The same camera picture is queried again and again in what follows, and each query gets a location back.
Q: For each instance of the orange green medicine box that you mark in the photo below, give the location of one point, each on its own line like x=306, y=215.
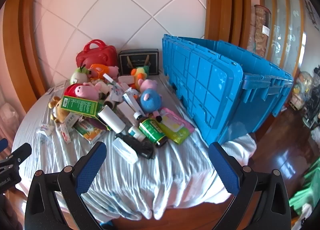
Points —
x=88, y=131

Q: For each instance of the small white packet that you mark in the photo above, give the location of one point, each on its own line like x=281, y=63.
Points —
x=45, y=129

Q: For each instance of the white goose plush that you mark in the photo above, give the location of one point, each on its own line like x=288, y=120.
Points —
x=133, y=93

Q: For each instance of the rolled patterned carpet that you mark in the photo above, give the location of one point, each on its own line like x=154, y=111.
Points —
x=261, y=30

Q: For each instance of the green bird plush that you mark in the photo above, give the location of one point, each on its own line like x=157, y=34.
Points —
x=78, y=75

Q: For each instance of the orange plush toy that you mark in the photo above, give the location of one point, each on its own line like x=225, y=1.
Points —
x=98, y=70

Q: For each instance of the clear plastic case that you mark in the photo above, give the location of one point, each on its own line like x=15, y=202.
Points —
x=123, y=151

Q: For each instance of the clear printed plastic package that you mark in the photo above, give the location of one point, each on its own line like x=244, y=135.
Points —
x=115, y=90

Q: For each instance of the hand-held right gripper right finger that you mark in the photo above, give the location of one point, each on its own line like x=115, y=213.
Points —
x=225, y=170

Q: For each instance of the black folded item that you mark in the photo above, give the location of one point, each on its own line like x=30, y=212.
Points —
x=140, y=147

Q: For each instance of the short white roll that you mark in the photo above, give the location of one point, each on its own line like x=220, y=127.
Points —
x=111, y=120

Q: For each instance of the small pink pig plush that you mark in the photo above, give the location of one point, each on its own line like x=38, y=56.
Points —
x=113, y=70

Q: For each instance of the frosted glass door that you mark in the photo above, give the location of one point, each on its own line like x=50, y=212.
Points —
x=287, y=20

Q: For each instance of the yellow duck plush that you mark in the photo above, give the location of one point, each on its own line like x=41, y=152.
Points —
x=138, y=73

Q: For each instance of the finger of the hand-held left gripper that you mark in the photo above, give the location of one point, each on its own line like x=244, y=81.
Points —
x=2, y=144
x=17, y=154

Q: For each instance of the blue plastic crate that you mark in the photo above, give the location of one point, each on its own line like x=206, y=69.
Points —
x=212, y=82

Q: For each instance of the brown bottle green label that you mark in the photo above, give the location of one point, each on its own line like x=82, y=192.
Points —
x=150, y=130

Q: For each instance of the black gift box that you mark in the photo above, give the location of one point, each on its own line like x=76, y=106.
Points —
x=140, y=56

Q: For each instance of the small red white box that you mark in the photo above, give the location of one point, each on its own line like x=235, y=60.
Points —
x=65, y=133

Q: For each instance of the wooden door frame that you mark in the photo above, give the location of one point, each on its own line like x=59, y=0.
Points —
x=225, y=2

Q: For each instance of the green pink wipes packet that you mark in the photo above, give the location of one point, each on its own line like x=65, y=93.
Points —
x=175, y=125

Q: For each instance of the plain white box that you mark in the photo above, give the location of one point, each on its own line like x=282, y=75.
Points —
x=127, y=114

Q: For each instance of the small brown dropper bottle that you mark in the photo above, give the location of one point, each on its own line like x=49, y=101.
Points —
x=138, y=115

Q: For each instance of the blue pink pig plush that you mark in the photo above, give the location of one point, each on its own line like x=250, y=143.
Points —
x=150, y=100

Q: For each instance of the red plastic carry case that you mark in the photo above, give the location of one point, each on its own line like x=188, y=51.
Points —
x=96, y=56

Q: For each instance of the brown bear plush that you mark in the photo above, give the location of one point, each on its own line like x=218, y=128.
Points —
x=58, y=111

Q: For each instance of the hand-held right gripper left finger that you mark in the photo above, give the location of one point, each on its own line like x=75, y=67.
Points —
x=90, y=167

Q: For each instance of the green cloth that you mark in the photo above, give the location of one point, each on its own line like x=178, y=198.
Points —
x=306, y=190

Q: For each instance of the small white bottle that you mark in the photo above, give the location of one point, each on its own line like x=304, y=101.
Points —
x=136, y=133

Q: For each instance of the white blue long box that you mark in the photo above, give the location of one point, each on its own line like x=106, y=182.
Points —
x=130, y=100

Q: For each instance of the white tablecloth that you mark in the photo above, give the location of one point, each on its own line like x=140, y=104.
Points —
x=162, y=177

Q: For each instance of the pink pig plush red dress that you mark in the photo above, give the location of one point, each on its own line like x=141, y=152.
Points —
x=82, y=91

